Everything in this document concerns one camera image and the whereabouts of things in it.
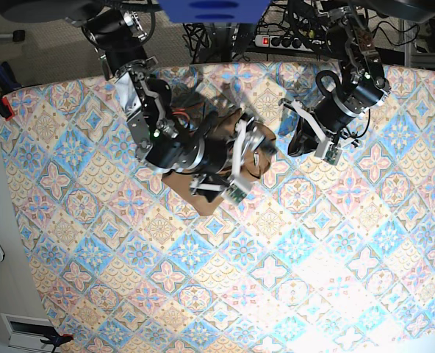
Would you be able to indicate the patterned tablecloth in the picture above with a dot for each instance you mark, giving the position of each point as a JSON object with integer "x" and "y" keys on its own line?
{"x": 317, "y": 258}

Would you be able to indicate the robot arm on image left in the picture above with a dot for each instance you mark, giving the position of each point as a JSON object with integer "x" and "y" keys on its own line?
{"x": 160, "y": 131}

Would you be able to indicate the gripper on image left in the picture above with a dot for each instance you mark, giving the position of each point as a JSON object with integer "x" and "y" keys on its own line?
{"x": 216, "y": 169}

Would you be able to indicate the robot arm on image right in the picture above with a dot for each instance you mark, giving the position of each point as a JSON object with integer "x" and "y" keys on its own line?
{"x": 342, "y": 34}

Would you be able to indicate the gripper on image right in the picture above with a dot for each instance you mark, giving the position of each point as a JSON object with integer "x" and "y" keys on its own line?
{"x": 321, "y": 130}

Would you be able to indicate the red and black clamp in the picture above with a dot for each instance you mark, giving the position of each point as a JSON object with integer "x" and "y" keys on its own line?
{"x": 6, "y": 110}

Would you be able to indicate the brown t-shirt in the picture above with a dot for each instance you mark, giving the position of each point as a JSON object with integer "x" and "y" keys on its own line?
{"x": 254, "y": 167}

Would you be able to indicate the white box with dark window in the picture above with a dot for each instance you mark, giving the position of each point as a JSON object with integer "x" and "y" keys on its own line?
{"x": 26, "y": 333}

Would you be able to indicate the black orange clamp bottom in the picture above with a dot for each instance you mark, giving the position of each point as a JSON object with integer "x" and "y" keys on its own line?
{"x": 52, "y": 337}

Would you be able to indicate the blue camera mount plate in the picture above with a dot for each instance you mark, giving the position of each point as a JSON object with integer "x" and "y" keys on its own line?
{"x": 214, "y": 11}

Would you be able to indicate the white power strip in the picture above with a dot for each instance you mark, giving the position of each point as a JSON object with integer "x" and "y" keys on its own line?
{"x": 278, "y": 42}

